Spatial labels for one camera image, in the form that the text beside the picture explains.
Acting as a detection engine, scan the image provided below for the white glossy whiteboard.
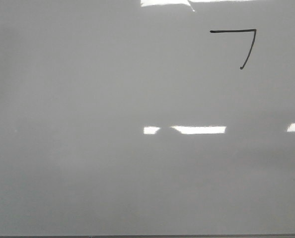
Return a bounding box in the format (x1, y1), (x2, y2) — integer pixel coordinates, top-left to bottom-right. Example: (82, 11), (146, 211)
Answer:
(0, 0), (295, 236)

